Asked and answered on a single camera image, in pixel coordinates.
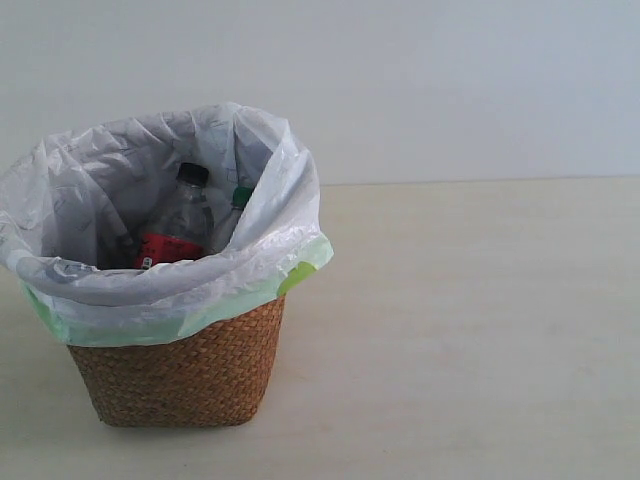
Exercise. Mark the clear bottle green label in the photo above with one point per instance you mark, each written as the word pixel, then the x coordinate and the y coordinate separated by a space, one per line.
pixel 224 229

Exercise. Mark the clear bottle red label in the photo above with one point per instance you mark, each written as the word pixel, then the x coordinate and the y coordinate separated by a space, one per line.
pixel 180 226

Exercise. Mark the woven brown wicker basket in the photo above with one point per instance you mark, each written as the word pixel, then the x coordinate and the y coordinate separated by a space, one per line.
pixel 216 377

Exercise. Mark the white plastic bin liner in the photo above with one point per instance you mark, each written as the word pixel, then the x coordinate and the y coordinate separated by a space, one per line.
pixel 73 210

